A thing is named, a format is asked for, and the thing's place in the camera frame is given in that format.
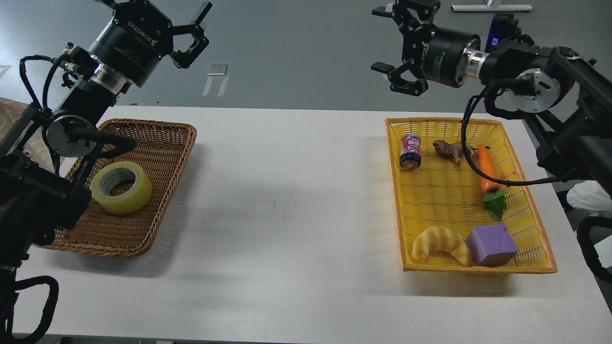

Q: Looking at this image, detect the yellow plastic basket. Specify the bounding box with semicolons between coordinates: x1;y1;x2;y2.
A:
385;117;557;274

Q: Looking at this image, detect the yellow tape roll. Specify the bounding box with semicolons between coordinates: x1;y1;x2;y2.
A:
90;161;153;216

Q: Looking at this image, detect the brown wicker basket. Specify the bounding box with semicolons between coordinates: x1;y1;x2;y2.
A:
46;119;197;258

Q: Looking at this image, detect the toy croissant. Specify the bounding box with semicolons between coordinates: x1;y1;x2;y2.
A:
412;226;473;267

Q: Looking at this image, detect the person in white clothes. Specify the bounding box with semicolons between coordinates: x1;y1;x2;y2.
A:
556;180;612;216

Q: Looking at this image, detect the orange toy carrot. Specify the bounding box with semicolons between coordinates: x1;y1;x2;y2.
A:
477;145;507;221

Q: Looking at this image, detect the white metal stand base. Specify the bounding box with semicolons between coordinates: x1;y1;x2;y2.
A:
451;4;533;12

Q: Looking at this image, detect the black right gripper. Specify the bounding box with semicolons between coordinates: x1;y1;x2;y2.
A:
372;0;481;97

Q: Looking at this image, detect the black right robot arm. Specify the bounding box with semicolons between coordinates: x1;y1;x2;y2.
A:
371;0;612;193

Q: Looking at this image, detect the beige checked cloth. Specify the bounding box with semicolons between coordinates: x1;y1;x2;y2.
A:
0;98;54;172

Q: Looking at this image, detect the purple foam cube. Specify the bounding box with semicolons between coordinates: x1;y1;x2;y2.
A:
466;224;518;267

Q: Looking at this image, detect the small red jam jar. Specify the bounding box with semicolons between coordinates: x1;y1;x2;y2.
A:
399;133;421;171

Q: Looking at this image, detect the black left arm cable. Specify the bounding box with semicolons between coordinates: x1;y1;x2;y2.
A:
19;45;77;108

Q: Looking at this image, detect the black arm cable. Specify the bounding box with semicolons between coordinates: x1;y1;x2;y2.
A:
461;93;560;188
19;45;77;108

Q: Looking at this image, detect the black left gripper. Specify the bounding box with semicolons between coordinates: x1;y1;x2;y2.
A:
89;0;212;87

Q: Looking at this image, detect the brown toy lion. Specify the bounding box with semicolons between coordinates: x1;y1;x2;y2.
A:
431;140;465;166

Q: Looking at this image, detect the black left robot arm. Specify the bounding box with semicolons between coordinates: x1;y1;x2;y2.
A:
0;0;212;344

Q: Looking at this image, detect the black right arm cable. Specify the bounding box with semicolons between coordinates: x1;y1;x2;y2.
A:
461;93;560;188

